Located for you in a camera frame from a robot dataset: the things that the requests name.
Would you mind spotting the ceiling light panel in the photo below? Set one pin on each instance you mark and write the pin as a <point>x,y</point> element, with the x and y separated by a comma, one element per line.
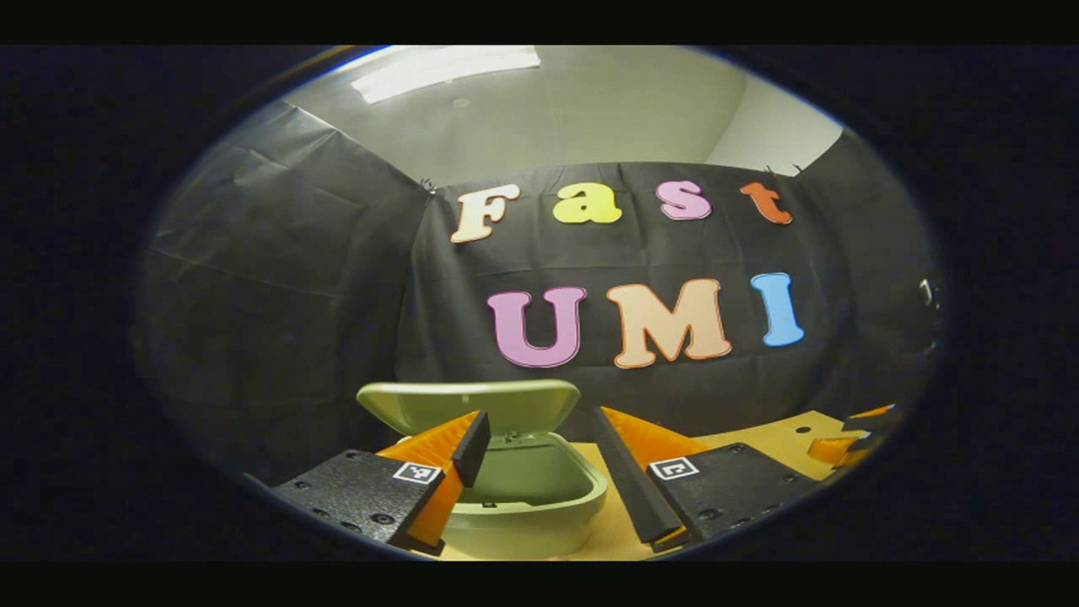
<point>447,72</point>

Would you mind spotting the wooden desktop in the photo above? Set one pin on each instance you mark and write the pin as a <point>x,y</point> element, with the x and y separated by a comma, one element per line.
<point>767,443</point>

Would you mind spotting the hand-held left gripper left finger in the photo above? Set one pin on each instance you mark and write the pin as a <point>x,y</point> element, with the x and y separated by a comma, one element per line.
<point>472,447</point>

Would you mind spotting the black backdrop cloth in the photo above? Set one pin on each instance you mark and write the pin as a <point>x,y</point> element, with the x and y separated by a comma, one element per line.
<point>337,295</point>

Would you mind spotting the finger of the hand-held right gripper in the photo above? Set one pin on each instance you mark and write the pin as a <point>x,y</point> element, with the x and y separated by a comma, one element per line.
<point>872,417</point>
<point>834,448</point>

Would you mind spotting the green desktop garbage bin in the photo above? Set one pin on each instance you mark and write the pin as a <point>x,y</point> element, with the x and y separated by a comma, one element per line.
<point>523,506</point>

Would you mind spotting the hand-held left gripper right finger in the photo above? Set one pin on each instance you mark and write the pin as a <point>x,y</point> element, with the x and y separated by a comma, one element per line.
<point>628,476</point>

